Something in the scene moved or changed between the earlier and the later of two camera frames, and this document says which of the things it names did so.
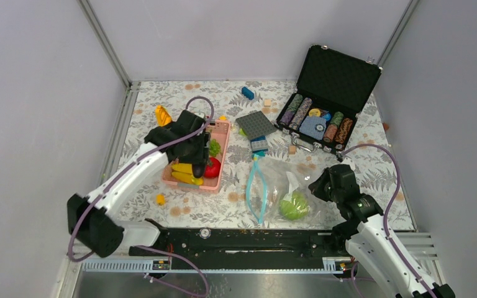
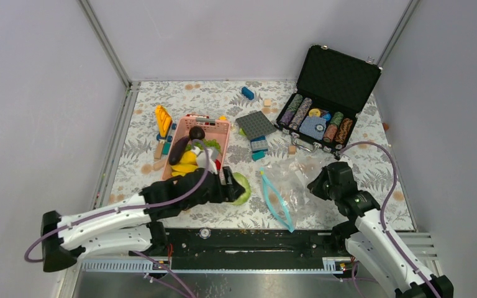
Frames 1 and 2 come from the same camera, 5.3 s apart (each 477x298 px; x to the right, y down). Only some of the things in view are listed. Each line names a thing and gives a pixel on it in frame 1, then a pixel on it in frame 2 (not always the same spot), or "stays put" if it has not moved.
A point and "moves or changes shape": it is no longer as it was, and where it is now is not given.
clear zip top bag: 279,190 moves or changes shape
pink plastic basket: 219,131 stays put
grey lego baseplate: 255,125 stays put
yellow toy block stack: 163,117 stays put
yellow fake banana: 184,172 stays put
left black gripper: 202,156 to 229,192
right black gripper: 316,187 stays put
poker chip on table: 205,233 stays put
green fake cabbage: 296,208 to 241,180
